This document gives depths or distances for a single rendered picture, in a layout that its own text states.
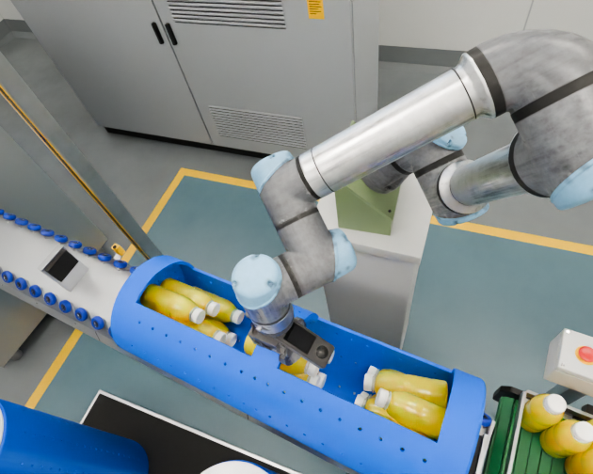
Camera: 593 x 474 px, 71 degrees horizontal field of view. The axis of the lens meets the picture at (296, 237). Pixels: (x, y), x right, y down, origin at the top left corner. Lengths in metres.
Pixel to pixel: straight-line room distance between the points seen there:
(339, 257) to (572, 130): 0.33
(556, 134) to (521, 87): 0.07
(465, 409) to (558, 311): 1.63
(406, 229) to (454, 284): 1.27
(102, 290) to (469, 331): 1.70
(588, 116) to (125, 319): 1.01
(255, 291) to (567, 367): 0.77
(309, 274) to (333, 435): 0.41
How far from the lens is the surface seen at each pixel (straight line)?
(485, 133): 3.17
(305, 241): 0.62
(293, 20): 2.22
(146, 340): 1.11
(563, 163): 0.60
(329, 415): 0.91
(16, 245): 1.94
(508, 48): 0.61
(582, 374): 1.15
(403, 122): 0.60
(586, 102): 0.60
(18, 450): 1.49
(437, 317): 2.31
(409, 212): 1.20
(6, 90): 1.53
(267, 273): 0.60
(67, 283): 1.63
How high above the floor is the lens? 2.11
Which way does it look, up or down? 55 degrees down
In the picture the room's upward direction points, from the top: 15 degrees counter-clockwise
